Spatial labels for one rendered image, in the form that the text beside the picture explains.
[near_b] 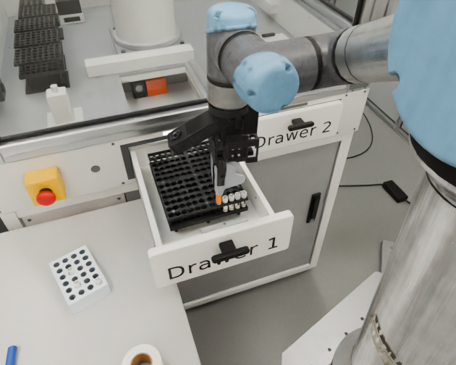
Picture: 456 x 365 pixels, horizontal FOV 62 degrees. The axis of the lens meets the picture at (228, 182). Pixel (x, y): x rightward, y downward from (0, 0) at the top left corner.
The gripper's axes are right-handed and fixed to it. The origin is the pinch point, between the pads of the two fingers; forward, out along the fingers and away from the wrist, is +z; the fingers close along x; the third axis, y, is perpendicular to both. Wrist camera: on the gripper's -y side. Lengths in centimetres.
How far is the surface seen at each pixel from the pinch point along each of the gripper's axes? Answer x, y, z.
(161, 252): -12.4, -12.5, 2.3
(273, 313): 19, 29, 93
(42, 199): 11.1, -36.9, 6.9
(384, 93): 143, 143, 68
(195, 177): 8.8, -3.1, 4.0
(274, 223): -9.7, 9.8, 2.2
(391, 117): 131, 145, 79
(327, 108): 25.8, 36.1, 0.1
